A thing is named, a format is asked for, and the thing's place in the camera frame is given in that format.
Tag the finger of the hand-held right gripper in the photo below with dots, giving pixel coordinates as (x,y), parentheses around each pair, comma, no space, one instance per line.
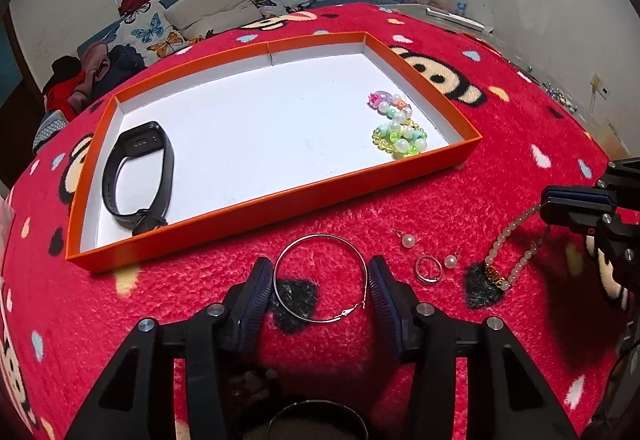
(570,217)
(575,194)

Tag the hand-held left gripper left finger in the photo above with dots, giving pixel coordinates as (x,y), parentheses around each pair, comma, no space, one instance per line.
(257,302)

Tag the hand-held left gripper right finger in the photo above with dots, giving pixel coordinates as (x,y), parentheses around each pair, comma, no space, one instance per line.
(381,302)

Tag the large silver hoop earring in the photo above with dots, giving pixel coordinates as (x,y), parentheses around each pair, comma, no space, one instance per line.
(347,313)

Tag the orange cardboard tray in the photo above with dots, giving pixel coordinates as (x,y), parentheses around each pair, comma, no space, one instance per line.
(260,129)

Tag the pearl stud earring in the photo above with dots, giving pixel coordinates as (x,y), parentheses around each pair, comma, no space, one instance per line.
(451,261)
(409,240)

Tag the pale bead cluster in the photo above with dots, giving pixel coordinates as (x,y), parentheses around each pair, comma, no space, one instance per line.
(247,379)

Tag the red printed blanket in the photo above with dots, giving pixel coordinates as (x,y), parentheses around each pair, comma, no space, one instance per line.
(350,220)

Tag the small metal parts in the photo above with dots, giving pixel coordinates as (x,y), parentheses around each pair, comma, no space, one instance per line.
(562,97)

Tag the black bangle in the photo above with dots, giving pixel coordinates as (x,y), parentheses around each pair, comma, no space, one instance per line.
(280,412)

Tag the black fitness band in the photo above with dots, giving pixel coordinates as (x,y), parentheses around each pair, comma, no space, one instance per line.
(142,137)

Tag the long white board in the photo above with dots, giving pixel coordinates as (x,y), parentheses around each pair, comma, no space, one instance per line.
(452,17)

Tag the grey patterned cloth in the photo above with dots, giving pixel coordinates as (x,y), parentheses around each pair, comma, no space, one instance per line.
(50,129)

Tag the pile of clothes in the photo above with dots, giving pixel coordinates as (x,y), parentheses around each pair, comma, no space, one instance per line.
(80,79)

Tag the beige pillow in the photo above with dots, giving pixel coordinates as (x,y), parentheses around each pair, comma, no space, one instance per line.
(215,7)

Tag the wall outlet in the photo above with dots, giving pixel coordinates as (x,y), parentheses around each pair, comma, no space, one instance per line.
(600,87)

